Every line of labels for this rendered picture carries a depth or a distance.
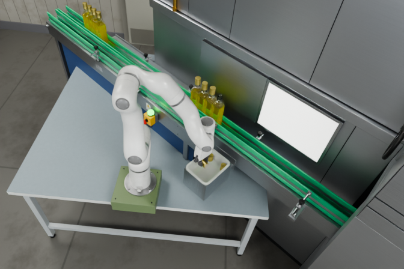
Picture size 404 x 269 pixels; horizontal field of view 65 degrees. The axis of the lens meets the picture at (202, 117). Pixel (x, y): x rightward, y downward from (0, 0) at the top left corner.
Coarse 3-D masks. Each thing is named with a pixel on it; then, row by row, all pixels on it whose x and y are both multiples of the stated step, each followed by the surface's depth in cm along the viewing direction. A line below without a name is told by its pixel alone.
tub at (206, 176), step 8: (216, 152) 191; (192, 160) 186; (216, 160) 194; (224, 160) 189; (192, 168) 189; (200, 168) 191; (208, 168) 191; (216, 168) 192; (224, 168) 184; (200, 176) 187; (208, 176) 188; (216, 176) 180
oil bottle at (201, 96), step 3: (201, 90) 191; (198, 93) 190; (201, 93) 189; (204, 93) 189; (207, 93) 190; (198, 96) 191; (201, 96) 189; (204, 96) 189; (198, 99) 193; (201, 99) 191; (204, 99) 190; (198, 102) 194; (201, 102) 192; (204, 102) 192; (198, 105) 196; (201, 105) 194; (198, 108) 198; (201, 108) 195; (201, 111) 197
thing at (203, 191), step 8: (224, 152) 196; (232, 160) 194; (232, 168) 199; (184, 176) 188; (192, 176) 181; (224, 176) 191; (192, 184) 186; (200, 184) 179; (208, 184) 177; (216, 184) 188; (200, 192) 184; (208, 192) 184
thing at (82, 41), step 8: (56, 24) 261; (72, 32) 247; (80, 40) 244; (88, 48) 241; (96, 56) 238; (104, 56) 229; (112, 64) 226; (144, 88) 211; (152, 96) 209; (160, 96) 203; (160, 104) 207; (168, 104) 199; (168, 112) 204
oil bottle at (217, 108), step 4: (212, 104) 186; (216, 104) 184; (220, 104) 184; (224, 104) 187; (212, 108) 188; (216, 108) 185; (220, 108) 185; (212, 112) 190; (216, 112) 187; (220, 112) 188; (212, 116) 192; (216, 116) 189; (220, 116) 191; (216, 120) 191; (220, 120) 194; (220, 124) 198
